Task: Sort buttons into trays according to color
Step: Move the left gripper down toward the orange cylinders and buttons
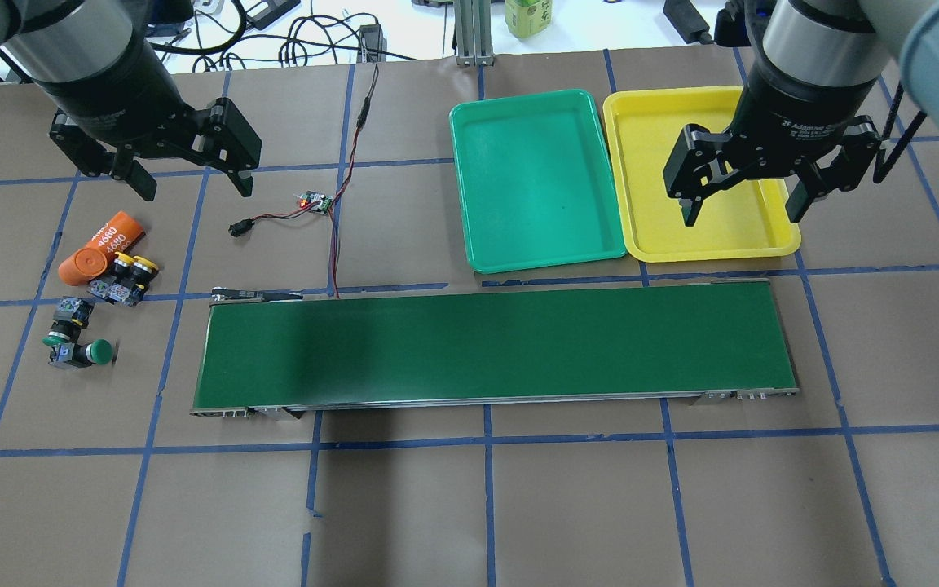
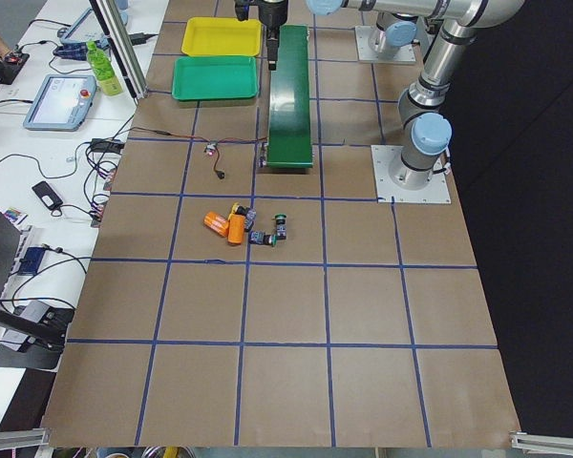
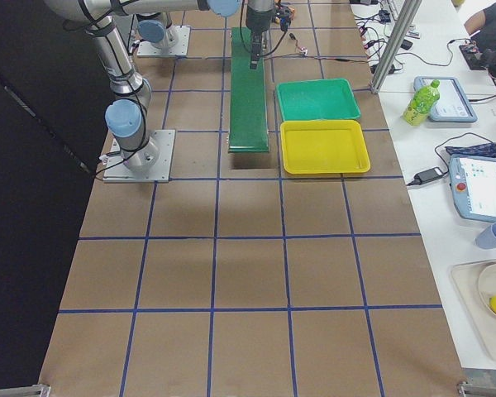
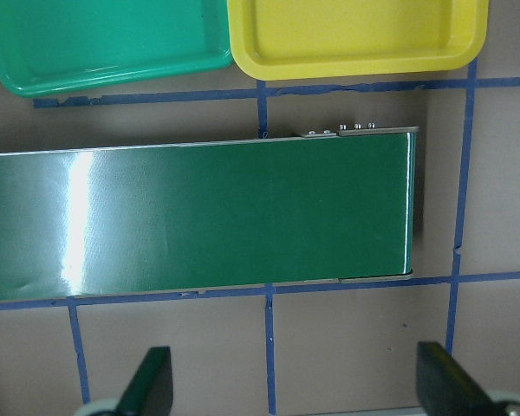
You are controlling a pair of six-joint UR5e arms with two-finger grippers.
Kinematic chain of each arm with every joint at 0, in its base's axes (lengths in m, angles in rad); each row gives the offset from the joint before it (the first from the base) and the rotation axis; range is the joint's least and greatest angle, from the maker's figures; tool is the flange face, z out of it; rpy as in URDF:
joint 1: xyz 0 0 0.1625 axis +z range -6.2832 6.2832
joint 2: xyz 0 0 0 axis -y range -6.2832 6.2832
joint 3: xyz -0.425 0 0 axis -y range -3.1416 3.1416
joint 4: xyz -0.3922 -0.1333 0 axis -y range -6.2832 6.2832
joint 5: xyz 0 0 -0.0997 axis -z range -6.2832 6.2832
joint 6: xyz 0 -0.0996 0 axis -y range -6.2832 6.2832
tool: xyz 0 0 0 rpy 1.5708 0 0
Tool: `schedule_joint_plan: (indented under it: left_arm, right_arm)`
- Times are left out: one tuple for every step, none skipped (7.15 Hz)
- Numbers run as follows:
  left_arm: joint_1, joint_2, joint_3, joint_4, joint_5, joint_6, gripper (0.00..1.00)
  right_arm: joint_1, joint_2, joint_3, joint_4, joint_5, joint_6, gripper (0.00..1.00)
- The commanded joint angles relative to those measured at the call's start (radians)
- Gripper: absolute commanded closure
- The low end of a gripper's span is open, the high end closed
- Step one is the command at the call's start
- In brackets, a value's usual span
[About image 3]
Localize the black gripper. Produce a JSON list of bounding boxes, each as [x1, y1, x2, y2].
[[246, 0, 274, 69]]

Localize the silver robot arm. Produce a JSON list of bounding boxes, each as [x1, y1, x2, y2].
[[45, 1, 241, 175], [137, 1, 276, 69]]

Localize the green conveyor belt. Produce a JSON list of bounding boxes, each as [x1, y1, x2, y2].
[[228, 27, 269, 153]]

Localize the green plastic tray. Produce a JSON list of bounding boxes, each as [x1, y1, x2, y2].
[[276, 79, 361, 121]]

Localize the yellow plastic tray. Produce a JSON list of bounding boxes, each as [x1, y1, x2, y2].
[[280, 120, 370, 175]]

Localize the green tea bottle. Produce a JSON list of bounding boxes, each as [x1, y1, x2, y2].
[[403, 79, 440, 126]]

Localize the far teach pendant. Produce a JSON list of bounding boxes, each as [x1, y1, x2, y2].
[[413, 76, 478, 123]]

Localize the teach pendant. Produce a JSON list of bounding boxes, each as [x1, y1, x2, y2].
[[413, 76, 478, 123], [448, 155, 496, 222]]

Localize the black power adapter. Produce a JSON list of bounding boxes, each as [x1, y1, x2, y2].
[[410, 167, 444, 185]]

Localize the blue patterned cloth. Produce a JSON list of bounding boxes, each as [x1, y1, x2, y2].
[[445, 142, 496, 158]]

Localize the near teach pendant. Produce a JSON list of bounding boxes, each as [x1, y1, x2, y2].
[[448, 155, 496, 222]]

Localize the blue plastic cup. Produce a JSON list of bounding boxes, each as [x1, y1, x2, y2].
[[475, 222, 496, 249]]

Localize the beige bowl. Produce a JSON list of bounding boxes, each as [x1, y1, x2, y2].
[[478, 263, 496, 317]]

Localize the beige serving tray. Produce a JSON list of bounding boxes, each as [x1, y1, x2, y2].
[[451, 260, 496, 361]]

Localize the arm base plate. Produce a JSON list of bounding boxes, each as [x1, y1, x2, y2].
[[103, 130, 175, 183], [137, 21, 191, 58]]

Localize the aluminium frame post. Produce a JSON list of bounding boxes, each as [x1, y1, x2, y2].
[[370, 0, 422, 93]]

